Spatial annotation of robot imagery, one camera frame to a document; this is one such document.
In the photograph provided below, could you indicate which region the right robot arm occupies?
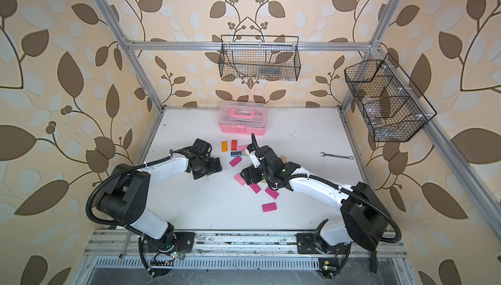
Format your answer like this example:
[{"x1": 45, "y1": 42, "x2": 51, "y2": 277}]
[{"x1": 240, "y1": 134, "x2": 402, "y2": 254}]

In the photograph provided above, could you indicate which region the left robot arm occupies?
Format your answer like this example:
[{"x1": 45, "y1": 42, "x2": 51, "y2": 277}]
[{"x1": 86, "y1": 138, "x2": 223, "y2": 240}]

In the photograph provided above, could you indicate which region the magenta block right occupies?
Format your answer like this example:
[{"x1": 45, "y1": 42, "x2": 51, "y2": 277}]
[{"x1": 265, "y1": 187, "x2": 279, "y2": 200}]

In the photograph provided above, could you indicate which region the magenta block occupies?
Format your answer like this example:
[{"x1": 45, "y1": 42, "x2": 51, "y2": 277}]
[
  {"x1": 249, "y1": 184, "x2": 262, "y2": 194},
  {"x1": 230, "y1": 156, "x2": 242, "y2": 167},
  {"x1": 262, "y1": 202, "x2": 277, "y2": 213},
  {"x1": 265, "y1": 187, "x2": 279, "y2": 200}
]

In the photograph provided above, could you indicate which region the magenta block middle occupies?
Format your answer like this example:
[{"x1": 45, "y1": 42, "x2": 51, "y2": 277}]
[{"x1": 249, "y1": 184, "x2": 262, "y2": 194}]

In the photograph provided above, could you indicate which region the orange block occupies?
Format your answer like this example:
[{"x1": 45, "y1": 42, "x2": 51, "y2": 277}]
[{"x1": 221, "y1": 141, "x2": 228, "y2": 152}]

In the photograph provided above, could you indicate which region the magenta block upper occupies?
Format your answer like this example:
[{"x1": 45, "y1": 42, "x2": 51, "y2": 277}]
[{"x1": 230, "y1": 156, "x2": 242, "y2": 167}]

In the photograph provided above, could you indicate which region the magenta block bottom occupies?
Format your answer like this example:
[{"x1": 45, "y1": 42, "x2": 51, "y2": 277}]
[{"x1": 262, "y1": 202, "x2": 277, "y2": 213}]

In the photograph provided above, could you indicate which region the blue striped block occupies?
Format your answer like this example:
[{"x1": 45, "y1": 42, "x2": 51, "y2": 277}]
[{"x1": 230, "y1": 151, "x2": 242, "y2": 157}]

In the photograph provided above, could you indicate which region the red block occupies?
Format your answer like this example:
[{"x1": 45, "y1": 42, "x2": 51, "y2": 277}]
[{"x1": 230, "y1": 140, "x2": 238, "y2": 151}]

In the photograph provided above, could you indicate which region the pink plastic storage box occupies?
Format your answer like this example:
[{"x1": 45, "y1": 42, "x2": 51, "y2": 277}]
[{"x1": 218, "y1": 101, "x2": 267, "y2": 136}]

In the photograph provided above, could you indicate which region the silver wrench on table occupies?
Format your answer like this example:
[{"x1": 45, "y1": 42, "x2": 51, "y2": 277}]
[{"x1": 320, "y1": 152, "x2": 354, "y2": 161}]

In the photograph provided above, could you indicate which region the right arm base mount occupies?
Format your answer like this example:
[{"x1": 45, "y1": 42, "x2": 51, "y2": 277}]
[{"x1": 296, "y1": 233, "x2": 350, "y2": 256}]

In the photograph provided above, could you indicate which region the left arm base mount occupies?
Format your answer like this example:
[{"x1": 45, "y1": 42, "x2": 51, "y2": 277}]
[{"x1": 140, "y1": 232, "x2": 195, "y2": 265}]

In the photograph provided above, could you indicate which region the black wire basket back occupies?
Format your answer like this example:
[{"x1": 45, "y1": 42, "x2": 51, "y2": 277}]
[{"x1": 217, "y1": 34, "x2": 301, "y2": 81}]

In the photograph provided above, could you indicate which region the black wire basket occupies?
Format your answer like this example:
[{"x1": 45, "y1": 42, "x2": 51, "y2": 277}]
[
  {"x1": 344, "y1": 54, "x2": 437, "y2": 142},
  {"x1": 217, "y1": 34, "x2": 301, "y2": 81}
]

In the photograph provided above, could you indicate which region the aluminium frame rail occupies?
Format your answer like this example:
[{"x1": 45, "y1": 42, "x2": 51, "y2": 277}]
[{"x1": 72, "y1": 229, "x2": 416, "y2": 284}]

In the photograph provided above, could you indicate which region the black wire basket right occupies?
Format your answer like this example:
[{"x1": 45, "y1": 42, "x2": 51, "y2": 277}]
[{"x1": 344, "y1": 54, "x2": 437, "y2": 142}]

